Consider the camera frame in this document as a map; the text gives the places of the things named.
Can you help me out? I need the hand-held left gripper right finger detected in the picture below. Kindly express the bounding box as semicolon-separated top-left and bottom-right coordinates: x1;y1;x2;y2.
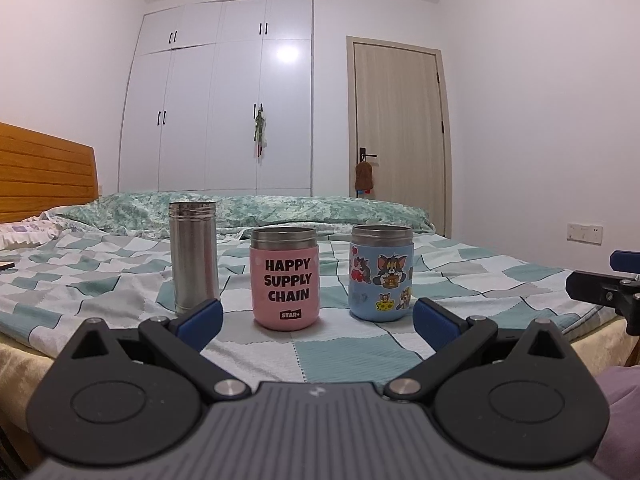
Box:
383;296;581;404

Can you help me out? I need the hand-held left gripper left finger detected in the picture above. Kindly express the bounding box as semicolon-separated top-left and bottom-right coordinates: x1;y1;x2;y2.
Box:
60;298;252;405

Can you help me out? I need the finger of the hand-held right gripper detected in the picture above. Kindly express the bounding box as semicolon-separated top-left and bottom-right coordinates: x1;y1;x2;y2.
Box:
609;250;640;274
565;270;640;309

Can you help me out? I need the pink cup with black lettering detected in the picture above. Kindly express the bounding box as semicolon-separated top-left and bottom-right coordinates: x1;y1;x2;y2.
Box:
249;226;321;331

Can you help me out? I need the tall stainless steel cup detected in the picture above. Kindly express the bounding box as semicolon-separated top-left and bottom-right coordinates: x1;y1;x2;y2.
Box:
168;200;220;317

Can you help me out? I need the blue cartoon cup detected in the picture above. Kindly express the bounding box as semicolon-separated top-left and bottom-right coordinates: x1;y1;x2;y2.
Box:
348;224;415;323

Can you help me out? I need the person's purple clothing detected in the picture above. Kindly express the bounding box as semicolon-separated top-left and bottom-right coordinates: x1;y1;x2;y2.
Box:
591;365;640;480

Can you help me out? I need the checkered bed sheet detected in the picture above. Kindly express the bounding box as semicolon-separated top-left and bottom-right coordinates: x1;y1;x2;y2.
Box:
0;220;622;387

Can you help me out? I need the green floral quilt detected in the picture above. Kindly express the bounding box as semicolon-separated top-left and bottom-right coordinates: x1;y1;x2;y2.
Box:
47;191;434;241

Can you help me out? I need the brown plush hanging toy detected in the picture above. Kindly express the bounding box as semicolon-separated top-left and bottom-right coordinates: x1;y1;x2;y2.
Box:
353;156;375;199

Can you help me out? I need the light wooden door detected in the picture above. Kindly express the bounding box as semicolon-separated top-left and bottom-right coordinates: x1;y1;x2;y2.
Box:
346;36;453;239

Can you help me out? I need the floral pillow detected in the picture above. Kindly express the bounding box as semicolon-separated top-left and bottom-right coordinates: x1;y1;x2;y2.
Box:
0;219;64;250

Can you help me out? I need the green hanging ornament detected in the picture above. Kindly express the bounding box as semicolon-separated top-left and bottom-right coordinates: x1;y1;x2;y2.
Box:
252;104;270;160

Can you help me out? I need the white wardrobe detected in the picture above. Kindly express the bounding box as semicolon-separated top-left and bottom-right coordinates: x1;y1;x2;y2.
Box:
117;0;315;197

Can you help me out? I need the wooden headboard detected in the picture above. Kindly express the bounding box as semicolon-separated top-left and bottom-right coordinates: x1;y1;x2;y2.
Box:
0;121;100;224

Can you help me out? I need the white wall socket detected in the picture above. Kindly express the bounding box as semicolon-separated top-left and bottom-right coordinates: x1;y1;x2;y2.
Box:
567;222;604;246

